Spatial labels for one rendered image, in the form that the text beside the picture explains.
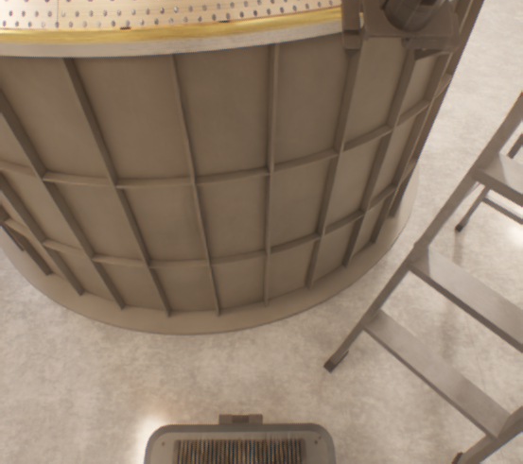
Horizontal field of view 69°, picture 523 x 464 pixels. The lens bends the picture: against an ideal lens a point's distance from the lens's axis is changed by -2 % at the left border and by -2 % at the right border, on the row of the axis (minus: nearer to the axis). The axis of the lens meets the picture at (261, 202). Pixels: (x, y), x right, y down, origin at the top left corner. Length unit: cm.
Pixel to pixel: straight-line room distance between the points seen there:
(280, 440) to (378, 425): 44
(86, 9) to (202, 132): 32
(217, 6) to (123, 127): 33
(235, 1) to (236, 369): 122
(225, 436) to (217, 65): 96
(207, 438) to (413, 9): 111
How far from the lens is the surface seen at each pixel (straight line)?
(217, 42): 72
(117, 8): 76
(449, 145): 249
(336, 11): 79
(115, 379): 162
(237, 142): 92
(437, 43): 53
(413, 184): 214
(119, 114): 88
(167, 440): 126
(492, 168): 95
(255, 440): 124
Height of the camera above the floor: 149
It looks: 50 degrees down
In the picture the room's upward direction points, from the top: 1 degrees clockwise
